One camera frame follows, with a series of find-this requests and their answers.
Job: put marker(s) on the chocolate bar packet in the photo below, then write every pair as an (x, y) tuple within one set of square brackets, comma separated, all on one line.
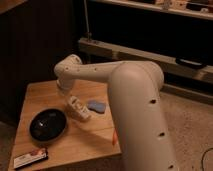
[(30, 158)]

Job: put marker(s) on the upper shelf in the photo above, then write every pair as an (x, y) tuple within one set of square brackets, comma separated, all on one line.
[(164, 8)]

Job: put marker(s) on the blue sponge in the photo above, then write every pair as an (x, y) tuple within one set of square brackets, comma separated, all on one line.
[(96, 106)]

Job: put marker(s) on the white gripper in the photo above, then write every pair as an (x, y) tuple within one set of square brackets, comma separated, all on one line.
[(64, 86)]

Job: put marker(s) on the orange toy carrot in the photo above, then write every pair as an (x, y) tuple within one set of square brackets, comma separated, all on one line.
[(114, 138)]

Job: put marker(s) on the metal pole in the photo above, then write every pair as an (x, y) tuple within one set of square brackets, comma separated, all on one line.
[(88, 33)]

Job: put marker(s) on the black bowl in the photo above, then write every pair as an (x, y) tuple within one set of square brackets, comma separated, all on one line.
[(47, 125)]

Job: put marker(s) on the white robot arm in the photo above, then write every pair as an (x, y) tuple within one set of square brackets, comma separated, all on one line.
[(133, 94)]

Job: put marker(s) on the wooden table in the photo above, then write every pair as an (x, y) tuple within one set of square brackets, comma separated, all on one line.
[(79, 142)]

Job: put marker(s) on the long grey case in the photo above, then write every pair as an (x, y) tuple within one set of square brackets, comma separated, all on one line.
[(168, 64)]

